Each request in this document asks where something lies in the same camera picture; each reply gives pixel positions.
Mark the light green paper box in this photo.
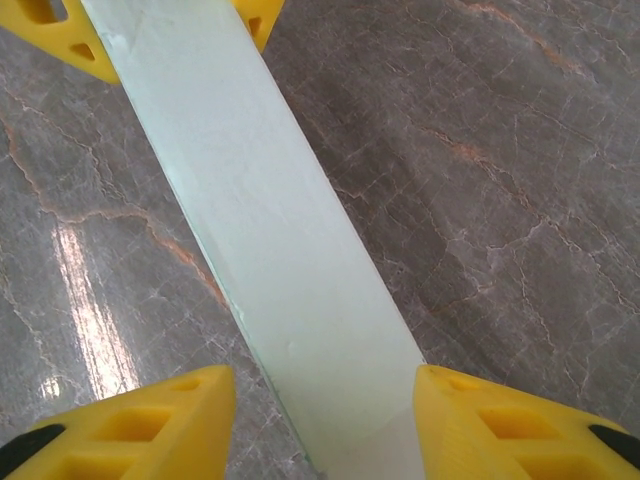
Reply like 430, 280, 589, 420
79, 0, 429, 480

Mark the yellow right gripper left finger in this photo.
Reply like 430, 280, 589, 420
0, 364, 237, 480

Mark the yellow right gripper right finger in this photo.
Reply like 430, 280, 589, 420
414, 364, 640, 480

